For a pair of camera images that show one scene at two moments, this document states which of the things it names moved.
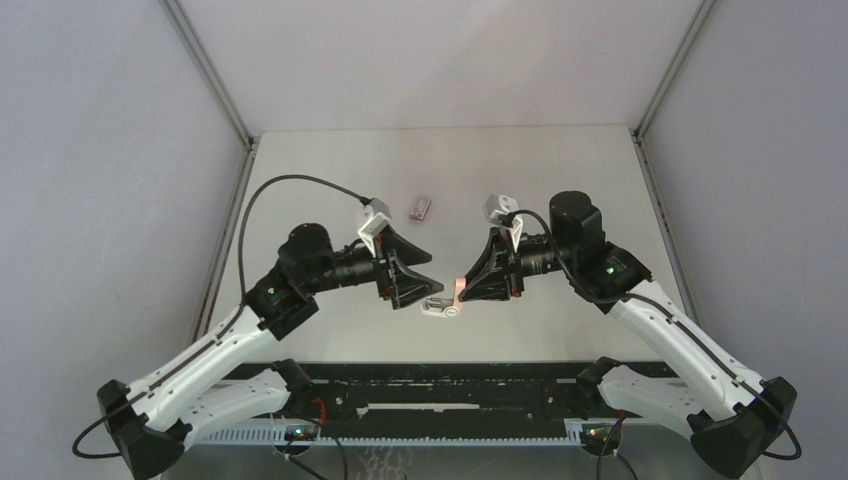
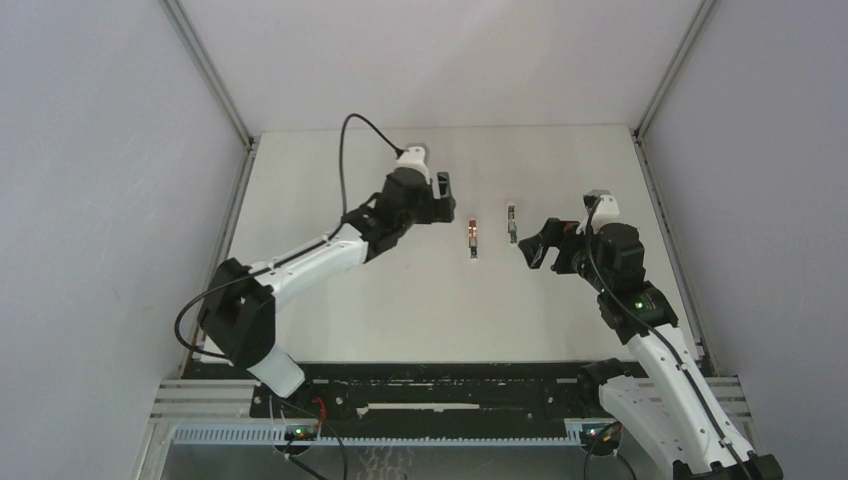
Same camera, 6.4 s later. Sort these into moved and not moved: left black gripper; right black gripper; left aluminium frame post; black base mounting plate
Moved: left black gripper; right black gripper
Not moved: left aluminium frame post; black base mounting plate
